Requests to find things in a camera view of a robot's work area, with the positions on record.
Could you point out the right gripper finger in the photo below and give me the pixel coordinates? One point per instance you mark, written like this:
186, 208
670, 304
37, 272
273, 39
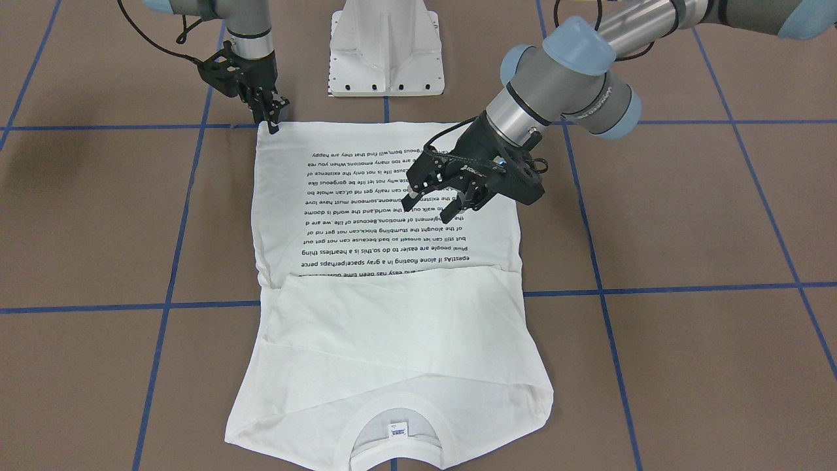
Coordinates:
275, 113

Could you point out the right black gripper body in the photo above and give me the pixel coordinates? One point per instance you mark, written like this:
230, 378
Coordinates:
257, 73

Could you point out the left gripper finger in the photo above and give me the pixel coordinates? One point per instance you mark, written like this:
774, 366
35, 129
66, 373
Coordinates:
411, 199
451, 211

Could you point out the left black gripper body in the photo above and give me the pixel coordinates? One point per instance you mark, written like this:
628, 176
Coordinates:
472, 140

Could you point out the white long-sleeve printed shirt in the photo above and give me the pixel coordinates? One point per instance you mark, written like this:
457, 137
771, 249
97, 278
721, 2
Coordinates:
383, 334

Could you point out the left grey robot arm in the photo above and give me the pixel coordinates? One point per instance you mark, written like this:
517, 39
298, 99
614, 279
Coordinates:
570, 76

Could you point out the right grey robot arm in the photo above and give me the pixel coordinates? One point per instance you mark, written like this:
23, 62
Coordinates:
247, 23

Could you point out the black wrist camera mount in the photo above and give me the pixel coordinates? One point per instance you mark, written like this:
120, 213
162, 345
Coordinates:
220, 71

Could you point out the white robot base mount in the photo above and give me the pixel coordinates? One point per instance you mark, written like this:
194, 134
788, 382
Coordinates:
385, 48

